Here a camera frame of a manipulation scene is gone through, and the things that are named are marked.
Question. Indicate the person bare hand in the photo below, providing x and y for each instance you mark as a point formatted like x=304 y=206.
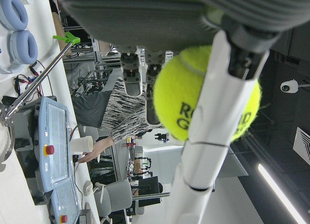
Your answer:
x=95 y=150

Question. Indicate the left grey white robot hand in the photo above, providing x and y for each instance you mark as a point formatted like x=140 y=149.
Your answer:
x=145 y=16

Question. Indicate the white paper cup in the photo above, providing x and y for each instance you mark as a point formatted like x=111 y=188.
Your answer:
x=81 y=144

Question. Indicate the yellow tennis ball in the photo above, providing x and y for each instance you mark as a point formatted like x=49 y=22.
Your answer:
x=174 y=88

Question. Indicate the person bare forearm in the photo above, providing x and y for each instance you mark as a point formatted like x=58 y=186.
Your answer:
x=109 y=142

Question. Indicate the white round device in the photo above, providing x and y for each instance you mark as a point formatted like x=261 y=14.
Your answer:
x=88 y=187

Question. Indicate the blue teach pendant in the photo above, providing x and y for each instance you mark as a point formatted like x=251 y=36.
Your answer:
x=57 y=137
x=65 y=204

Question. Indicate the person in knit sweater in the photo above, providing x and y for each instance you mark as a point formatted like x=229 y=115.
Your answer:
x=126 y=112

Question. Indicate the grey office chair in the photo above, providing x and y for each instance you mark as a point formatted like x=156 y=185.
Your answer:
x=118 y=197

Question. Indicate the black monitor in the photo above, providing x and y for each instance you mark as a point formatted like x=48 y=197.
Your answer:
x=149 y=185

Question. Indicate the light blue headphones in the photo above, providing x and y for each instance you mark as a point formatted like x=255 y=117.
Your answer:
x=14 y=16

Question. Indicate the ceiling light strip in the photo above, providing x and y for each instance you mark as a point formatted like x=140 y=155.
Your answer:
x=281 y=192

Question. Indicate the white air vent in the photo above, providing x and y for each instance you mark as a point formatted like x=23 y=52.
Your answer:
x=302 y=146

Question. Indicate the white security camera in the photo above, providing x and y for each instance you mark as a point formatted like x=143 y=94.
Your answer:
x=288 y=86

